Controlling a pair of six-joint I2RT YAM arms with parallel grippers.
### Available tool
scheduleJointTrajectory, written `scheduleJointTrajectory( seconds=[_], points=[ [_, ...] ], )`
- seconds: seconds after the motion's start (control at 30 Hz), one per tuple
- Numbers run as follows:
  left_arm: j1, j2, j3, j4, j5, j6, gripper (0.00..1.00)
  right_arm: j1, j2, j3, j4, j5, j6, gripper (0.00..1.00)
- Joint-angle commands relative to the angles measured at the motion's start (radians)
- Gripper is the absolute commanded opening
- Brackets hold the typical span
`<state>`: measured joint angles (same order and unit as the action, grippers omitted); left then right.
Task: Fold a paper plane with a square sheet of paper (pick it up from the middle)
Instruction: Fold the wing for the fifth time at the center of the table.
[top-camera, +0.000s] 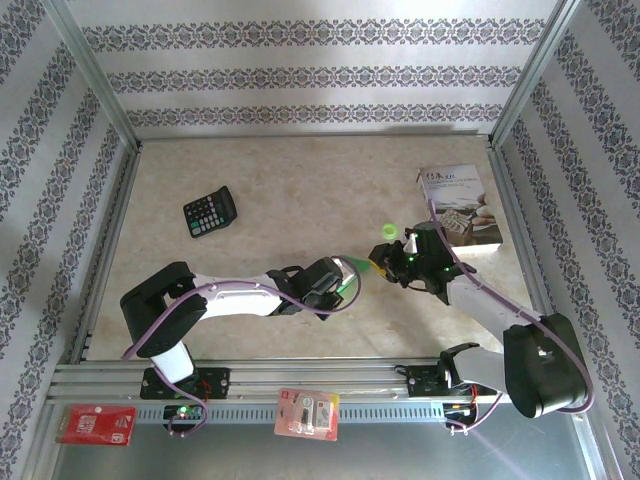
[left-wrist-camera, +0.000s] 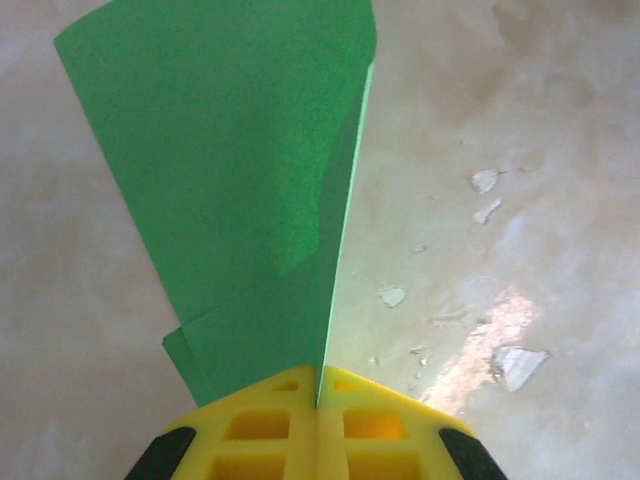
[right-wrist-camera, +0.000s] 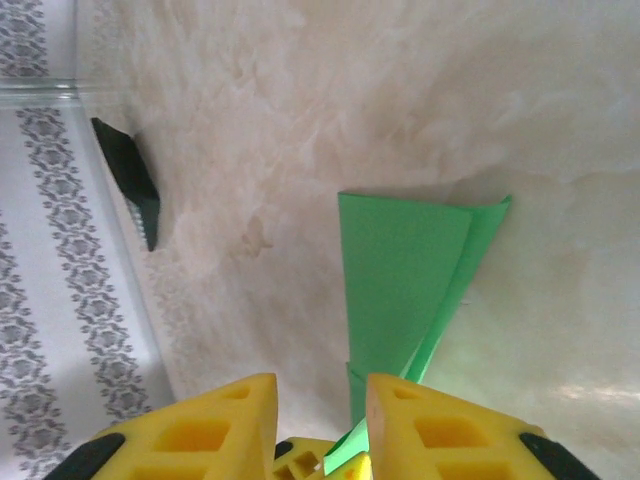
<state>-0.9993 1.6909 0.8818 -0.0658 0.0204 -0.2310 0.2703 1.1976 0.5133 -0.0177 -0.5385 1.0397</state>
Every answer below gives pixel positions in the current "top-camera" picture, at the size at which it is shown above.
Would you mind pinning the black calculator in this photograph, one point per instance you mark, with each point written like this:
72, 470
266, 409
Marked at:
210, 212

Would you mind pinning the book with photo cover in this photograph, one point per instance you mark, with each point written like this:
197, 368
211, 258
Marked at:
450, 182

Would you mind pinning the aluminium frame post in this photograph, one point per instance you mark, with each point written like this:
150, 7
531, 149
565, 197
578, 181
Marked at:
532, 75
95, 75

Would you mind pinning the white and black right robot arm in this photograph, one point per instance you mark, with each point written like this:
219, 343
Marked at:
545, 370

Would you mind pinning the green paper sheet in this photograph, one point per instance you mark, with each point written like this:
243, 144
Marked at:
361, 264

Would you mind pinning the aluminium side rail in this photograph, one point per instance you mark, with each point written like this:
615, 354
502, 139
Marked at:
511, 200
111, 250

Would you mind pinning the grey metal sheet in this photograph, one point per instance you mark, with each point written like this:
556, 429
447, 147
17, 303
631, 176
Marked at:
400, 450

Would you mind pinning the pink blister pack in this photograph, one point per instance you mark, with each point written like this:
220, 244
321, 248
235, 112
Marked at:
306, 415

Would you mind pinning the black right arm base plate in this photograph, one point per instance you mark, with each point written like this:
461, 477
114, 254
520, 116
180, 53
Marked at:
422, 382

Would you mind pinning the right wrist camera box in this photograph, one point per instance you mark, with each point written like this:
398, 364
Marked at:
425, 235

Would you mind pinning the red flat package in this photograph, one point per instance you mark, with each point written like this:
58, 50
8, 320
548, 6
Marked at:
95, 425

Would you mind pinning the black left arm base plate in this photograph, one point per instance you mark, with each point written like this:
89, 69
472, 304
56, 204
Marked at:
217, 382

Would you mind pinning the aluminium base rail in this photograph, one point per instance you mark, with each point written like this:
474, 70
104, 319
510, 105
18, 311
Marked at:
325, 372

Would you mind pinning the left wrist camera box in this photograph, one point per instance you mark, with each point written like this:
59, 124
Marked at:
330, 277

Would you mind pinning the thin aluminium back rail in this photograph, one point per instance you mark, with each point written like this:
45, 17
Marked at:
300, 135

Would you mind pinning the small controller board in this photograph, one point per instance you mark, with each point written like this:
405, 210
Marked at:
457, 409
182, 411

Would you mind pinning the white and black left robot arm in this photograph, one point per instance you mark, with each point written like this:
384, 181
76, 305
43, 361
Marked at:
155, 310

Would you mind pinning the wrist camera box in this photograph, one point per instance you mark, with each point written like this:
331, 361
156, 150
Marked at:
425, 235
330, 277

